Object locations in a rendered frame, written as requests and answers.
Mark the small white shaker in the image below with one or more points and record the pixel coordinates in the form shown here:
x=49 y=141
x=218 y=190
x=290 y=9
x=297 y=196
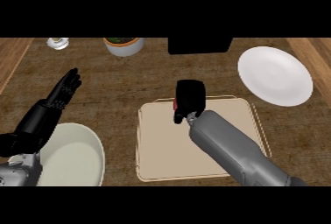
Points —
x=58 y=43

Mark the beige tray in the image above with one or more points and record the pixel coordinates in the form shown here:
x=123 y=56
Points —
x=172 y=145

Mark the red bell pepper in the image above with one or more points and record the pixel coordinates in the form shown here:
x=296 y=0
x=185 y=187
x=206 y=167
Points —
x=175 y=104

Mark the black box appliance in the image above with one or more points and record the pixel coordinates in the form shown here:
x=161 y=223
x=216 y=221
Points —
x=198 y=45

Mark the white plant pot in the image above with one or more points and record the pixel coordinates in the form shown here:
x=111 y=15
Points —
x=124 y=46

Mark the pale green bowl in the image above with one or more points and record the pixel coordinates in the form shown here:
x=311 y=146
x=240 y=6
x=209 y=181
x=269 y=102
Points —
x=76 y=157

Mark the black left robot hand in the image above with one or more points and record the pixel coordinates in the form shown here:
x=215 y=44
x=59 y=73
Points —
x=64 y=87

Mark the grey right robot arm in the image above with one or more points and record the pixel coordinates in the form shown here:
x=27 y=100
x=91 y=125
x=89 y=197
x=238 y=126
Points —
x=235 y=148

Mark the white plate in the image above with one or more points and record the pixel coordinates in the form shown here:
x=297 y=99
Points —
x=275 y=76

